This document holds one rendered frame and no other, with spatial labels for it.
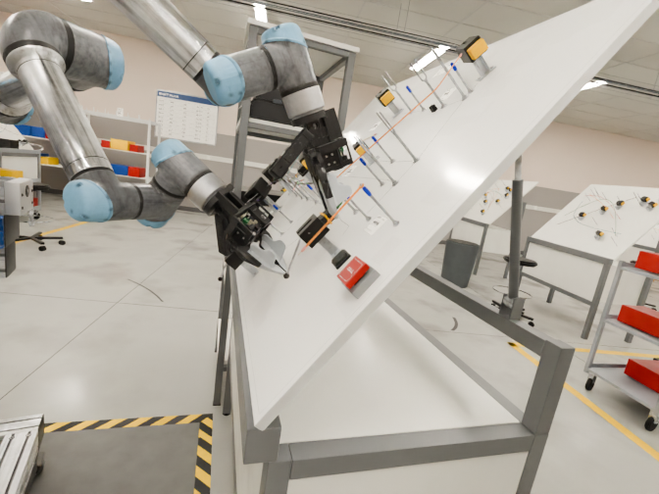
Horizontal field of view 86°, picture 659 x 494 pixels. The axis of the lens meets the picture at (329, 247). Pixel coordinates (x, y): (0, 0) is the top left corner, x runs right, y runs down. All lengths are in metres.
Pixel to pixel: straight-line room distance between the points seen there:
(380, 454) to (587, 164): 10.70
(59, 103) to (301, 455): 0.77
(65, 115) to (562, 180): 10.47
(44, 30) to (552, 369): 1.21
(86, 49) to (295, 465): 0.94
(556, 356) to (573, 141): 10.10
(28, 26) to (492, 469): 1.27
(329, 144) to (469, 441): 0.64
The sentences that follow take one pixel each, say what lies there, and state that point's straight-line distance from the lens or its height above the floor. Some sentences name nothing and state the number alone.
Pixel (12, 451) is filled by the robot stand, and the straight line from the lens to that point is 1.70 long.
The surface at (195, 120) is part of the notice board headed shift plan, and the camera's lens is 8.41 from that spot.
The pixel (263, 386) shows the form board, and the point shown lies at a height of 0.89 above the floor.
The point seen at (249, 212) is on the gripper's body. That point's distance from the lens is 0.75.
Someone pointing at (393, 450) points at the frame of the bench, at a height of 0.80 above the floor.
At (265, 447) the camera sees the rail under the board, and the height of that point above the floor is 0.83.
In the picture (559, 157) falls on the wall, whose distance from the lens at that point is 10.65.
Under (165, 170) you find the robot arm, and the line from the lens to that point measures 0.81.
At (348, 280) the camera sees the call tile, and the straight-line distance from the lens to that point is 0.58.
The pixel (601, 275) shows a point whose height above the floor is 0.69.
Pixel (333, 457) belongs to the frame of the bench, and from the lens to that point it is 0.71.
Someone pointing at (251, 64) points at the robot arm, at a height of 1.43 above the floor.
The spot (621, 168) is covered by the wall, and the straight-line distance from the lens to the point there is 11.85.
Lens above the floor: 1.27
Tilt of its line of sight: 11 degrees down
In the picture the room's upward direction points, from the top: 9 degrees clockwise
